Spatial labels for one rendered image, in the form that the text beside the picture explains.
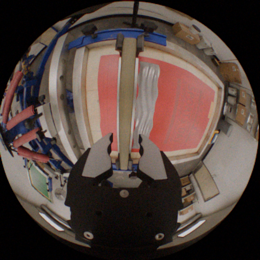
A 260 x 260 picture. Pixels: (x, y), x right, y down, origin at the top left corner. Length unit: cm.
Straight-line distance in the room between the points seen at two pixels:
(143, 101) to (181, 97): 17
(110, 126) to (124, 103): 16
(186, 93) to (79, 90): 40
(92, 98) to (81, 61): 15
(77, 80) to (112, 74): 12
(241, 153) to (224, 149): 91
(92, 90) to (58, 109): 14
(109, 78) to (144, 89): 12
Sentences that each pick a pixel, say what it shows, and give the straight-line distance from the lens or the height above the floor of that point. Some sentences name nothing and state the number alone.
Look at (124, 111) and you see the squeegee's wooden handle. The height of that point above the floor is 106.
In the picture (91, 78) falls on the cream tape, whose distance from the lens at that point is 30.
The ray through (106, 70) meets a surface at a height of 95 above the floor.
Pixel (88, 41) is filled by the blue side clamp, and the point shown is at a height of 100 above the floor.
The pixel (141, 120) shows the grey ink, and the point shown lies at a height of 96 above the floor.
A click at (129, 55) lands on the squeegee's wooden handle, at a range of 18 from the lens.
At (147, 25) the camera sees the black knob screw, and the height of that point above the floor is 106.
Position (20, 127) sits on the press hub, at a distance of 80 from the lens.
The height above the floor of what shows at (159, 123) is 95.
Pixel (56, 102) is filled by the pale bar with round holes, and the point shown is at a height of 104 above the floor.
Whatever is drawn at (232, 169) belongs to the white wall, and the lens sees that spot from 386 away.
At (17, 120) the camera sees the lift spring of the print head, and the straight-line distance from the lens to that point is 57.
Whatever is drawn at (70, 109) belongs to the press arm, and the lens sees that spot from 41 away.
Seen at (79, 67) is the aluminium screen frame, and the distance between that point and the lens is 30.
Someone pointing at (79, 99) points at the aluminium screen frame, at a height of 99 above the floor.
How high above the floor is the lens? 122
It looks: 61 degrees down
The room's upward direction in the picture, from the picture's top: 179 degrees clockwise
